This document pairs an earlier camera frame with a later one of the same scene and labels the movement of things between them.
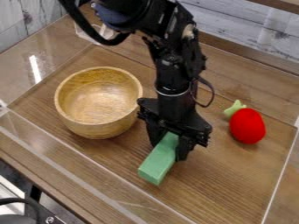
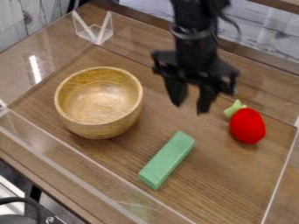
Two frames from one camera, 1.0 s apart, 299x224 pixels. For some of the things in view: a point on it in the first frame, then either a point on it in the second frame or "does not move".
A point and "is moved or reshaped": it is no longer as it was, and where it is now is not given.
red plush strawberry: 247,123 does not move
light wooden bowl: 97,100 does not move
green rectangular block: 156,165 is moved or reshaped
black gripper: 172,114 to 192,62
